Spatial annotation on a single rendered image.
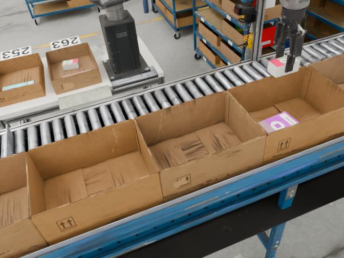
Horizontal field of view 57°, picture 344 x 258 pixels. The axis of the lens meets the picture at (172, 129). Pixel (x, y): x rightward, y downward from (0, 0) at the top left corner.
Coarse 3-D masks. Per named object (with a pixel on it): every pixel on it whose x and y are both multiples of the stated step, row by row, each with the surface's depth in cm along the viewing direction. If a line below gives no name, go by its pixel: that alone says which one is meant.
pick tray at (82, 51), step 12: (72, 48) 212; (84, 48) 215; (48, 60) 206; (60, 60) 214; (84, 60) 213; (60, 72) 204; (72, 72) 203; (84, 72) 185; (96, 72) 187; (60, 84) 184; (72, 84) 186; (84, 84) 189
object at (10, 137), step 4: (8, 128) 161; (8, 132) 158; (8, 136) 156; (12, 136) 164; (8, 140) 154; (12, 140) 161; (8, 144) 152; (12, 144) 159; (8, 148) 150; (12, 148) 156; (8, 152) 148; (12, 152) 154
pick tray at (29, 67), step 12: (12, 60) 205; (24, 60) 208; (36, 60) 210; (0, 72) 207; (12, 72) 209; (24, 72) 208; (36, 72) 207; (0, 84) 199; (12, 84) 198; (36, 84) 181; (0, 96) 178; (12, 96) 180; (24, 96) 182; (36, 96) 185
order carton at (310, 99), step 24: (312, 72) 134; (240, 96) 132; (264, 96) 138; (288, 96) 143; (312, 96) 138; (336, 96) 125; (312, 120) 111; (336, 120) 117; (288, 144) 115; (312, 144) 121
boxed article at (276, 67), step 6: (270, 60) 118; (276, 60) 118; (282, 60) 118; (270, 66) 118; (276, 66) 115; (282, 66) 115; (294, 66) 118; (270, 72) 120; (276, 72) 116; (282, 72) 117; (288, 72) 118
